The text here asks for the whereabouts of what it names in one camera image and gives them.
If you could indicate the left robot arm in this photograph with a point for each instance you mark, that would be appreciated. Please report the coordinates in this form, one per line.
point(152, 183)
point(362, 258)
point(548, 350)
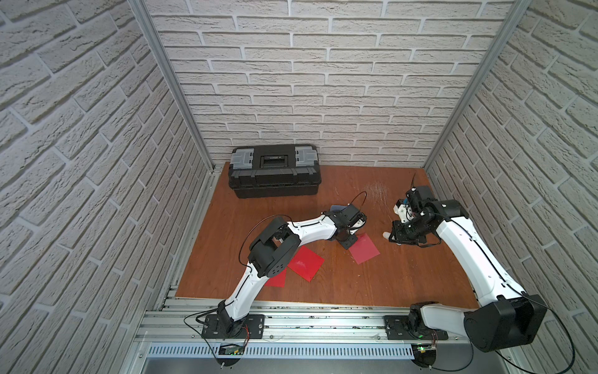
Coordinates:
point(272, 251)

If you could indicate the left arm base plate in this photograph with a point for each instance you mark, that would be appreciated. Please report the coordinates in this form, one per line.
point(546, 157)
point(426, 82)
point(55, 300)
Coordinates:
point(217, 327)

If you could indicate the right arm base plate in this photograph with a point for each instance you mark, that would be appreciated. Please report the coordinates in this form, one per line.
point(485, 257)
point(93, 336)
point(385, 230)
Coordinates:
point(401, 328)

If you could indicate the dark red envelope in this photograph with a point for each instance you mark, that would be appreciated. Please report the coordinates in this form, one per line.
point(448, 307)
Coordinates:
point(364, 249)

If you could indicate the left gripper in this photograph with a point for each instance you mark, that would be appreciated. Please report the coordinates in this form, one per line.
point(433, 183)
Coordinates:
point(346, 235)

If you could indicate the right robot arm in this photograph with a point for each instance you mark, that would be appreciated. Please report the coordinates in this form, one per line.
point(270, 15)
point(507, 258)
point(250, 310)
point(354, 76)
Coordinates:
point(507, 315)

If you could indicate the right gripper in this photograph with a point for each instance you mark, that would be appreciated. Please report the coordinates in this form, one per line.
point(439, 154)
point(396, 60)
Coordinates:
point(399, 237)

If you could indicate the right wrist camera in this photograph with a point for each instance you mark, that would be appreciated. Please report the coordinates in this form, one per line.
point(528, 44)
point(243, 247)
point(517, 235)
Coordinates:
point(403, 209)

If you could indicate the aluminium rail frame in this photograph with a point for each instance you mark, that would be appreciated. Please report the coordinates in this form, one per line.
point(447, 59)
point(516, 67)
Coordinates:
point(186, 328)

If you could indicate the black plastic toolbox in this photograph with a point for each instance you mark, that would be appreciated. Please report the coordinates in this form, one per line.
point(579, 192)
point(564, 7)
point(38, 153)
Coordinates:
point(274, 170)

